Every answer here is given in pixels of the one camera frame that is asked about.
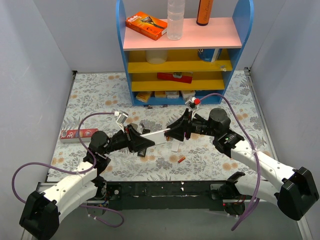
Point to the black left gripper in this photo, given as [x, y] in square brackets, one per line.
[129, 138]

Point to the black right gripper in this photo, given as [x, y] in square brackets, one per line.
[187, 127]

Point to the black remote control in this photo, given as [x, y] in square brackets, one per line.
[142, 153]

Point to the white battery cover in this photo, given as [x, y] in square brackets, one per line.
[175, 147]

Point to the white remote control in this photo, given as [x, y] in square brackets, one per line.
[158, 137]

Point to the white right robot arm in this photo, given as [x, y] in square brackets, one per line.
[294, 192]

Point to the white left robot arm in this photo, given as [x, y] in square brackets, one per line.
[43, 211]

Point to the grey remote control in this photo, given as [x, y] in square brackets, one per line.
[135, 126]

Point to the white tissue pack right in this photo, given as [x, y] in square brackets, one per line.
[187, 93]

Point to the white tissue pack middle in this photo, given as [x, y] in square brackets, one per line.
[172, 94]

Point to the yellow tissue pack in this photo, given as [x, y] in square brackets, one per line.
[144, 96]

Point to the red flat box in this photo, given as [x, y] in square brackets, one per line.
[180, 77]

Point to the floral table mat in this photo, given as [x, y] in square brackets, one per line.
[95, 95]

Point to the blue shelf unit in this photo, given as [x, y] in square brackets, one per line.
[209, 83]

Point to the red toothpaste box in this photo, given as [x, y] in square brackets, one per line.
[73, 135]

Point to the white plastic cup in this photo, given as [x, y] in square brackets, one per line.
[156, 57]

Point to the blue white can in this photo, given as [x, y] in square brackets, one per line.
[209, 55]

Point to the orange razor box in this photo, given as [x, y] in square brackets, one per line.
[147, 25]

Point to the clear plastic bottle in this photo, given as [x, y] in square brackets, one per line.
[175, 19]

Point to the orange cologne bottle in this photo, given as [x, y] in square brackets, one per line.
[204, 12]

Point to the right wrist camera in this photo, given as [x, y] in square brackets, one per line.
[193, 104]

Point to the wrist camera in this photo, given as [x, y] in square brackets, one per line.
[193, 104]
[121, 118]

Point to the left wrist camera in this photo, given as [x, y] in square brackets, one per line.
[121, 118]

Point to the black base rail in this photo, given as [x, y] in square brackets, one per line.
[173, 195]

